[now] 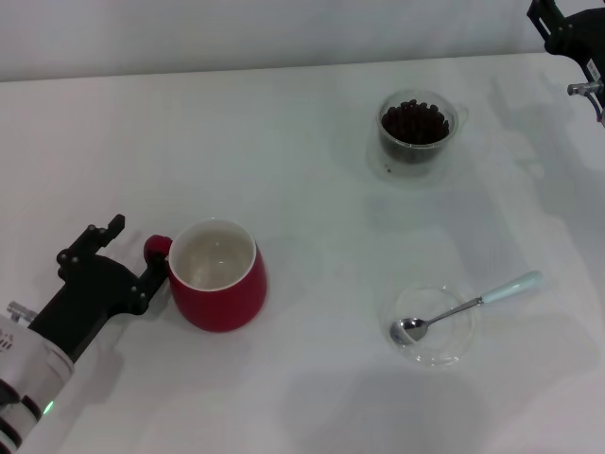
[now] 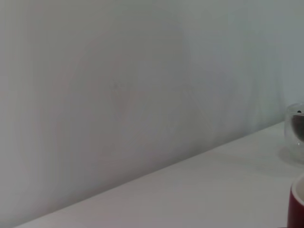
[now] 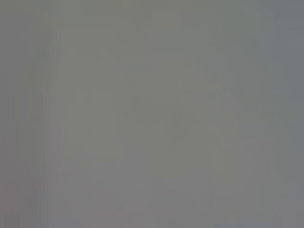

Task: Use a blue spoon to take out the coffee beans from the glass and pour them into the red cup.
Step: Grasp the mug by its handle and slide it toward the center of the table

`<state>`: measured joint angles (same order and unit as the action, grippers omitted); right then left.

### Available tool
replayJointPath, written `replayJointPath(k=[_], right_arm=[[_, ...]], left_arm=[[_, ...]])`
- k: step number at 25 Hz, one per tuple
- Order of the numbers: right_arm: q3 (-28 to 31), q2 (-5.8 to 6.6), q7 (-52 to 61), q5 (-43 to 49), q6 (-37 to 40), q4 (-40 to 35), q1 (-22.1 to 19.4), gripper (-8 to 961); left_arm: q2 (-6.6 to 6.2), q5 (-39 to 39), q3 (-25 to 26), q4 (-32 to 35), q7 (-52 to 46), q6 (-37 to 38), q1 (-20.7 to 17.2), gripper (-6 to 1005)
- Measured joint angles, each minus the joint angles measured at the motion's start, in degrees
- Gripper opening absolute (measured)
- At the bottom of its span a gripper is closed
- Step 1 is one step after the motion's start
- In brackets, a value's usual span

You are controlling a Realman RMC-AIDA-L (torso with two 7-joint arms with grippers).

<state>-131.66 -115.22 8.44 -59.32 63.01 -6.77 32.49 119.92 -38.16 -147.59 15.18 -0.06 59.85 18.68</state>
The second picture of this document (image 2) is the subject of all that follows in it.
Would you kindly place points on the double-wall glass cup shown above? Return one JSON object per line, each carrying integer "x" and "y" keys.
{"x": 287, "y": 133}

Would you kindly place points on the red ceramic mug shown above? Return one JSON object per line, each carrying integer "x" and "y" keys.
{"x": 294, "y": 209}

